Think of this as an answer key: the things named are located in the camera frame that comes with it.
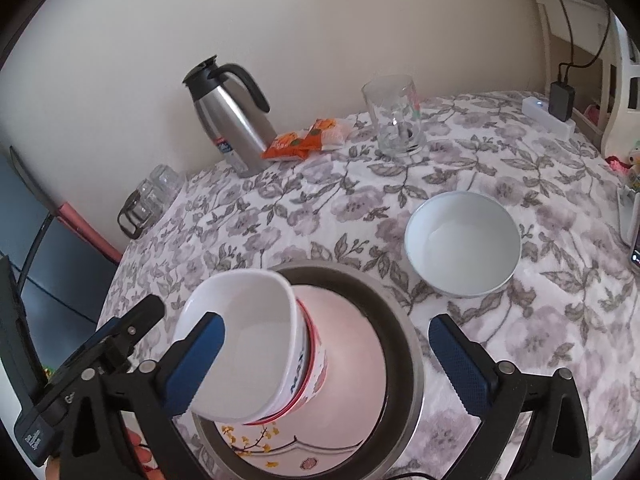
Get white plastic basket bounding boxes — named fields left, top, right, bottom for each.
left=601, top=12, right=639, bottom=159

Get stainless steel thermos jug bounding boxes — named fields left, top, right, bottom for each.
left=183, top=55, right=277, bottom=178

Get white square bowl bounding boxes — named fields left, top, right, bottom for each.
left=174, top=269, right=309, bottom=424

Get person's left hand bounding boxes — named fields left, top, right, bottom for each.
left=44, top=428, right=163, bottom=480

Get orange snack packet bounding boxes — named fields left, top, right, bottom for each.
left=262, top=118, right=352, bottom=160

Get light blue floral bowl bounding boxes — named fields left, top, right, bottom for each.
left=404, top=191, right=522, bottom=298

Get smartphone on stand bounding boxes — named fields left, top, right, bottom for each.
left=628, top=222, right=640, bottom=275

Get black charging cable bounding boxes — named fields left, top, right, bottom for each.
left=549, top=0, right=614, bottom=72

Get white bowl with red rim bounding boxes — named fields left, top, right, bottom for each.
left=246, top=298, right=328, bottom=426

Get black power adapter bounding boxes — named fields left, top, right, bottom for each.
left=548, top=63, right=575, bottom=122

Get large stainless steel basin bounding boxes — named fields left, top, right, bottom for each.
left=194, top=260, right=424, bottom=479

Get floral grey tablecloth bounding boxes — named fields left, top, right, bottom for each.
left=94, top=90, right=640, bottom=480

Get white power strip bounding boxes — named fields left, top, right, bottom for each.
left=522, top=96, right=576, bottom=141

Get clear glass mug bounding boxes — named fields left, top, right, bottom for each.
left=361, top=75, right=425, bottom=157

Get glass jars with black holder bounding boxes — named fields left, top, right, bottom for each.
left=117, top=165, right=186, bottom=240

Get small plush toy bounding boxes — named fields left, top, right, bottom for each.
left=606, top=146, right=640, bottom=192

